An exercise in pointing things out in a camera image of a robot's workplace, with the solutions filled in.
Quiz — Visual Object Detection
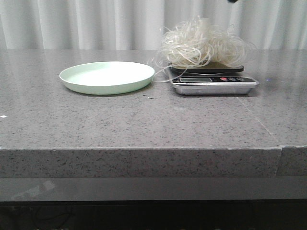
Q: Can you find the light green round plate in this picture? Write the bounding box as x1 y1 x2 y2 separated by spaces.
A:
59 61 155 95

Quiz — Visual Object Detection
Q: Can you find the white pleated curtain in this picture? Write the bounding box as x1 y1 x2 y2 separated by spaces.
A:
0 0 307 50

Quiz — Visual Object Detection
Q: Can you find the digital kitchen scale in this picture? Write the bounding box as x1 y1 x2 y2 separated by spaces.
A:
167 62 259 95

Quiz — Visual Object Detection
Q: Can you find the dark cabinet under counter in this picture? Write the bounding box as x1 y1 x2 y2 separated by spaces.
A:
0 176 307 230

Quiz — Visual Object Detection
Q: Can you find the white vermicelli noodle bundle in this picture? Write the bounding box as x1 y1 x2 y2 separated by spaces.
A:
150 16 257 82

